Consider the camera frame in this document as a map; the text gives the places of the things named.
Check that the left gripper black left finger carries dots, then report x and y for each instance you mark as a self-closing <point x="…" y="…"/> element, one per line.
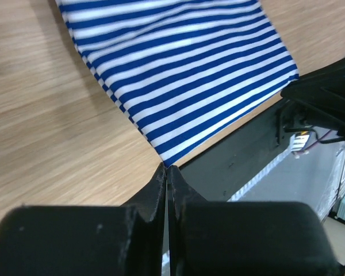
<point x="87" y="240"/>

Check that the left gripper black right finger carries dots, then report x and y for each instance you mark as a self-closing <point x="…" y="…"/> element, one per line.
<point x="244" y="238"/>

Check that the blue white striped tank top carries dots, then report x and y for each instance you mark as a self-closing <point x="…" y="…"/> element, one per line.
<point x="181" y="71"/>

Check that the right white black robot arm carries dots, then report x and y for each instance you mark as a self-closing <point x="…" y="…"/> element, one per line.
<point x="315" y="103"/>

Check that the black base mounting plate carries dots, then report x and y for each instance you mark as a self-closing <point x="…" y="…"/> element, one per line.
<point x="224" y="168"/>

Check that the white slotted cable duct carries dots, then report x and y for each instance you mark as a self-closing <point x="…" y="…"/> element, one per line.
<point x="260" y="175"/>

